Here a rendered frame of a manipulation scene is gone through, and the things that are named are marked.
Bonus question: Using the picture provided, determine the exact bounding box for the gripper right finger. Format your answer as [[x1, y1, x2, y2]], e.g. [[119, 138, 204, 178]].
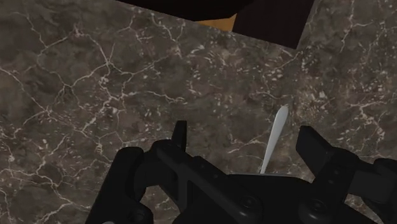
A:
[[295, 125, 397, 224]]

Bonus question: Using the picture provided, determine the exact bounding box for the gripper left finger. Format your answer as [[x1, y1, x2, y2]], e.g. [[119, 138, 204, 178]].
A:
[[85, 120, 262, 224]]

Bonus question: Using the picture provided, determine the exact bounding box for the white utensil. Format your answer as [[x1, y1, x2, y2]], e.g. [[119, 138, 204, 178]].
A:
[[259, 105, 289, 175]]

